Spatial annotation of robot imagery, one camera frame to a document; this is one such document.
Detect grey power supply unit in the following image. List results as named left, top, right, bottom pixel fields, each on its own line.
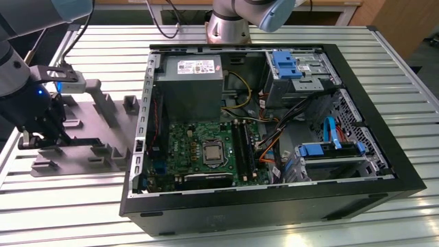
left=153, top=54, right=225, bottom=124

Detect dark installed RAM stick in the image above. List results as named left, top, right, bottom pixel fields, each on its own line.
left=238, top=120, right=257, bottom=180

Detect silver CPU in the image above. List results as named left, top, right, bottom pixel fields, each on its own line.
left=204, top=147, right=222, bottom=162

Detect black camera cable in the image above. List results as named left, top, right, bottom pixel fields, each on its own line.
left=60, top=10, right=94, bottom=68

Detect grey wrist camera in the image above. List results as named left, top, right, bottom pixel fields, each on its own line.
left=54, top=72, right=86, bottom=94

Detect red flat wire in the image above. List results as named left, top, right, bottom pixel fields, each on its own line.
left=336, top=125, right=351, bottom=143

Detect metal disk bay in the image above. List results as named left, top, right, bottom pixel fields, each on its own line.
left=282, top=144, right=381, bottom=184

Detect black camera bracket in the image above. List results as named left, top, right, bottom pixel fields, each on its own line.
left=29, top=65, right=78, bottom=83

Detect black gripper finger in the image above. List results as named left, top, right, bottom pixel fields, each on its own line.
left=45, top=94, right=74, bottom=146
left=17, top=125, right=46, bottom=151

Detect black RAM slot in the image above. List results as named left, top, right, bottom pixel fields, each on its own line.
left=230, top=119, right=250, bottom=182

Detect green motherboard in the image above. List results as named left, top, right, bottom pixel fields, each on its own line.
left=146, top=120, right=272, bottom=192

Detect grey parts rack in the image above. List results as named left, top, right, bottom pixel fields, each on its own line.
left=29, top=79, right=141, bottom=178

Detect black graphics card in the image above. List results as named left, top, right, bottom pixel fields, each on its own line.
left=174, top=171, right=233, bottom=191

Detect yellow and black wires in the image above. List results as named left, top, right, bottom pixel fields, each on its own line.
left=221, top=71, right=278, bottom=122

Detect black flat cable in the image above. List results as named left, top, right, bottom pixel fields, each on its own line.
left=273, top=94, right=330, bottom=134

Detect metal drive cage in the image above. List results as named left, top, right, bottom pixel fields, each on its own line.
left=262, top=50, right=344, bottom=109

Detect orange red yellow wires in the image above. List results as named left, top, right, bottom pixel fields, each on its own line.
left=257, top=143, right=276, bottom=164

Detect black PC case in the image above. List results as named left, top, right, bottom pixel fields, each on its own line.
left=117, top=43, right=427, bottom=236

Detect black cable white plug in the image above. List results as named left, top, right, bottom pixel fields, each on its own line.
left=145, top=0, right=182, bottom=40

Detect blue expansion slot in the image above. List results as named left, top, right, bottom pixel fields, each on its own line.
left=153, top=160, right=168, bottom=178

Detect blue plastic drive latch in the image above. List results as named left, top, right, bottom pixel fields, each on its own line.
left=272, top=50, right=302, bottom=79

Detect blue flat wire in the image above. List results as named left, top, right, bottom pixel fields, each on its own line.
left=322, top=116, right=342, bottom=150

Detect hard disk in blue carrier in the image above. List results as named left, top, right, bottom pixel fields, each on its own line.
left=296, top=142, right=367, bottom=159

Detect wooden cabinet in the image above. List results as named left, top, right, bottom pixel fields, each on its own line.
left=349, top=0, right=439, bottom=60

